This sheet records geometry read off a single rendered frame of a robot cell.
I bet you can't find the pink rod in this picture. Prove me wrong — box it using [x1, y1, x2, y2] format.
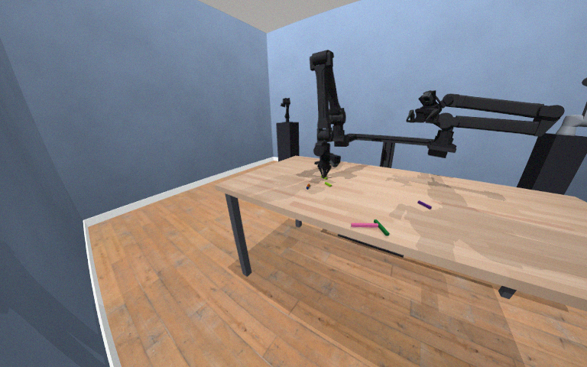
[351, 223, 378, 228]

